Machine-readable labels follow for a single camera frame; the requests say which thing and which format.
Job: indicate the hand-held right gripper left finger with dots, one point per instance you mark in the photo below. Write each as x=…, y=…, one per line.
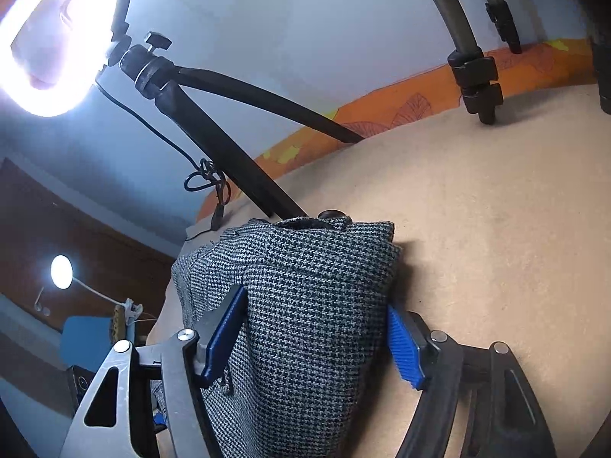
x=224, y=334

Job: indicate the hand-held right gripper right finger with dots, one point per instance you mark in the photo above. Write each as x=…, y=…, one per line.
x=403, y=348

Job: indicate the grey houndstooth pants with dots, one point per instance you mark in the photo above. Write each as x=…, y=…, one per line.
x=305, y=305

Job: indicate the blue chair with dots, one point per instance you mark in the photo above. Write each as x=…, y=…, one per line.
x=86, y=338

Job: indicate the beige blanket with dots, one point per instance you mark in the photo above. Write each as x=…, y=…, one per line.
x=477, y=224

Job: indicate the black box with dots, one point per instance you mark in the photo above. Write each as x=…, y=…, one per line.
x=79, y=386

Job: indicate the white gooseneck desk lamp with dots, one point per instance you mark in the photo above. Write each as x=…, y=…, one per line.
x=61, y=271

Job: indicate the orange leaf-print bedsheet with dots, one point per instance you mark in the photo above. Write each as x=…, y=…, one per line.
x=405, y=100

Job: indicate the small black tripod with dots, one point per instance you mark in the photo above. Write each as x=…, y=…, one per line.
x=152, y=74

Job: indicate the large metal tripod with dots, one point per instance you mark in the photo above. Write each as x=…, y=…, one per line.
x=475, y=69

